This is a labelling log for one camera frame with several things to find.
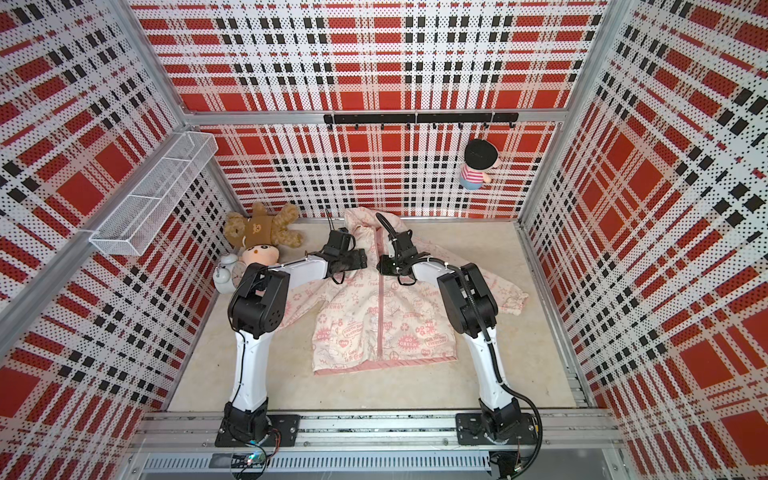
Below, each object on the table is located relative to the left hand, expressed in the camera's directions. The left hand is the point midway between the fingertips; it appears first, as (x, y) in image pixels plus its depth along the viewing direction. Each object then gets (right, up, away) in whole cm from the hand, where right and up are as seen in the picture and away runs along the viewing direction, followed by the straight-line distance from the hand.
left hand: (361, 256), depth 107 cm
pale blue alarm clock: (-41, -5, -16) cm, 44 cm away
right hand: (+8, -3, -4) cm, 9 cm away
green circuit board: (-21, -47, -38) cm, 64 cm away
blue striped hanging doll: (+39, +32, -14) cm, 53 cm away
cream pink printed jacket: (+5, -20, -15) cm, 26 cm away
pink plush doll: (-34, +1, -7) cm, 35 cm away
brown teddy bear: (-37, +10, +1) cm, 38 cm away
